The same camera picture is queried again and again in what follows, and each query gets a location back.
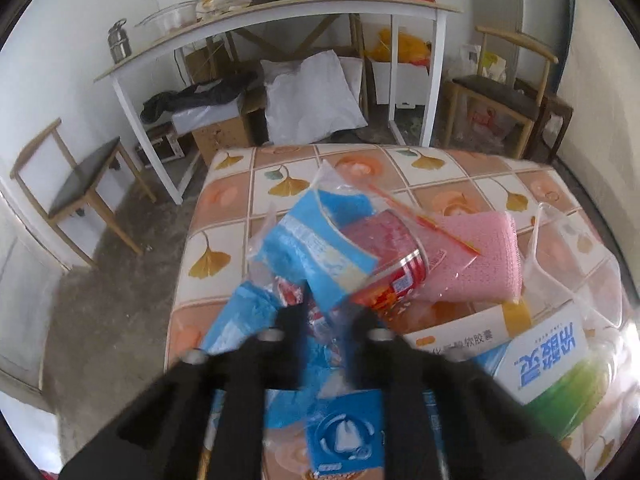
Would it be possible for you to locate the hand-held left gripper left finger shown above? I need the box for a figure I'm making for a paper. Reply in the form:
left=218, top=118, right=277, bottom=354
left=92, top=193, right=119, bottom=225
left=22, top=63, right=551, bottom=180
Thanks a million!
left=60, top=302, right=311, bottom=480

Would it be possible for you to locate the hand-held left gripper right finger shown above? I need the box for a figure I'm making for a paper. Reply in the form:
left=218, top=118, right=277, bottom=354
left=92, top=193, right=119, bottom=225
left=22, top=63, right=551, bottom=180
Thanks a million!
left=345, top=307, right=586, bottom=480

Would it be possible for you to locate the blue clear snack packet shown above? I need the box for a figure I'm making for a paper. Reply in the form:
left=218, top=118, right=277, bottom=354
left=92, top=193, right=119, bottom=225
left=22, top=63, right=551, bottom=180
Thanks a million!
left=247, top=159, right=483, bottom=318

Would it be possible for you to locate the pink knitted cloth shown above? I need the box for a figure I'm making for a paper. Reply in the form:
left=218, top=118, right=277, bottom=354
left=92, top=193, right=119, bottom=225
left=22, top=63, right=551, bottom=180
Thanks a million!
left=415, top=210, right=523, bottom=306

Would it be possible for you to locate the blue white medicine box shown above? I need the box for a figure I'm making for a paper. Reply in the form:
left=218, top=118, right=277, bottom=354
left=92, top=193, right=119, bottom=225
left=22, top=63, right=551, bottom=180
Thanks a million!
left=400, top=302, right=588, bottom=406

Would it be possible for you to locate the green label plastic bottle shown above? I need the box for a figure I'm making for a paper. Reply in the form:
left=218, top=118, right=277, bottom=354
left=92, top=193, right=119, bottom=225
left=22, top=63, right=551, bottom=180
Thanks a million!
left=525, top=355, right=631, bottom=426

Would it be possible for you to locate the blue plastic wrapper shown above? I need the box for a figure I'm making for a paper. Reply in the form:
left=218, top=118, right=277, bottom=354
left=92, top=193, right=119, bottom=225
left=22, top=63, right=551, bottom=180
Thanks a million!
left=200, top=280, right=351, bottom=431

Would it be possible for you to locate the blue tissue packet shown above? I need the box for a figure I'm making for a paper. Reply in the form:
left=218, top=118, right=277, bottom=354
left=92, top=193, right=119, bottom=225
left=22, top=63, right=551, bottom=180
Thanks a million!
left=305, top=389, right=388, bottom=476

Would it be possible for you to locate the red drink can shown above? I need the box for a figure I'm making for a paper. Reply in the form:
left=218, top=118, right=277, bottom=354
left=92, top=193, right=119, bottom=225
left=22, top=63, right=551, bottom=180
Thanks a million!
left=340, top=210, right=431, bottom=311

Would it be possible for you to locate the ginkgo print tablecloth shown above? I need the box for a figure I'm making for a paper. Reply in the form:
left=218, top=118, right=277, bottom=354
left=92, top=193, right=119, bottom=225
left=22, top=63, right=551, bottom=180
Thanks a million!
left=165, top=144, right=631, bottom=480

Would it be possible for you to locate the brown cardboard box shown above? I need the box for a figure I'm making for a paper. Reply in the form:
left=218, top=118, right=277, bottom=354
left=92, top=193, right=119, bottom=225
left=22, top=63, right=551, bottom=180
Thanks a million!
left=192, top=92, right=253, bottom=166
left=182, top=42, right=236, bottom=86

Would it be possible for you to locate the clear plastic bag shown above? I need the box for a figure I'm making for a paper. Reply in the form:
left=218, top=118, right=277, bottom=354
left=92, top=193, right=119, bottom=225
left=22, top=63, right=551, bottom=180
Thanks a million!
left=520, top=200, right=640, bottom=361

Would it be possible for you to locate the white woven sack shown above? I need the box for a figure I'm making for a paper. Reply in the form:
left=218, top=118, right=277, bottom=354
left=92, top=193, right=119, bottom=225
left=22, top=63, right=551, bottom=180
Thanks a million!
left=260, top=50, right=368, bottom=143

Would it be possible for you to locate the printed plastic bag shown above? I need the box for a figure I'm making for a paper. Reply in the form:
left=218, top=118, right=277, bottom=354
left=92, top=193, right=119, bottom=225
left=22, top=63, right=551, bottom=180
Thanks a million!
left=465, top=95, right=526, bottom=146

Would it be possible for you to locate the black cloth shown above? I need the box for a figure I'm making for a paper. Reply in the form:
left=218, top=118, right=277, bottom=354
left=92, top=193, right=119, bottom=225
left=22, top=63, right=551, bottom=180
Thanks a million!
left=140, top=72, right=258, bottom=123

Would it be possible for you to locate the wooden chair dark seat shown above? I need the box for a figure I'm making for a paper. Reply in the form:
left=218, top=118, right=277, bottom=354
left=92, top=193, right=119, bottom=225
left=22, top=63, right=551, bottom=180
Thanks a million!
left=10, top=117, right=158, bottom=268
left=445, top=25, right=558, bottom=161

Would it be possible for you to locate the white door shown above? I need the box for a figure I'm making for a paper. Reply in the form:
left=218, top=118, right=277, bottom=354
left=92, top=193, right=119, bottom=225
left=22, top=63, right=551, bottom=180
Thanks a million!
left=0, top=180, right=66, bottom=396

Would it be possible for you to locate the yellow plastic bag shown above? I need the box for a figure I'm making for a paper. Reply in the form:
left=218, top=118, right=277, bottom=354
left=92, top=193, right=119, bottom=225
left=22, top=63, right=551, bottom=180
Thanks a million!
left=365, top=27, right=433, bottom=66

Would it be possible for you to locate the white plastic bag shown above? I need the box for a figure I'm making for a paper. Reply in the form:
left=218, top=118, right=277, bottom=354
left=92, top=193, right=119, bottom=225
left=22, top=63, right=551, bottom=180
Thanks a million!
left=452, top=42, right=506, bottom=83

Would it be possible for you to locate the dark wooden stool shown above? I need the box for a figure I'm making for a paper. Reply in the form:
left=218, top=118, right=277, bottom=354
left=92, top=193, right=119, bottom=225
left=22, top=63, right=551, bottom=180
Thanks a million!
left=515, top=77, right=573, bottom=163

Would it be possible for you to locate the white side desk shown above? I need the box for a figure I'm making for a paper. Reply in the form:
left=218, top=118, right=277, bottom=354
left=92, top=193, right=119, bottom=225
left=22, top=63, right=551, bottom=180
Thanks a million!
left=95, top=0, right=463, bottom=206

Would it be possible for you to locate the metal flask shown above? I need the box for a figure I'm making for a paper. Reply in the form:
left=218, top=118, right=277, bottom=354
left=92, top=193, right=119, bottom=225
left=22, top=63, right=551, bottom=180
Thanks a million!
left=107, top=18, right=132, bottom=63

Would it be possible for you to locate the glass bowl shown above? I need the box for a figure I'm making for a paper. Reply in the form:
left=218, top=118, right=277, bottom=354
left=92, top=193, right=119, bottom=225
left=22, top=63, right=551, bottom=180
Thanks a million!
left=135, top=2, right=198, bottom=31

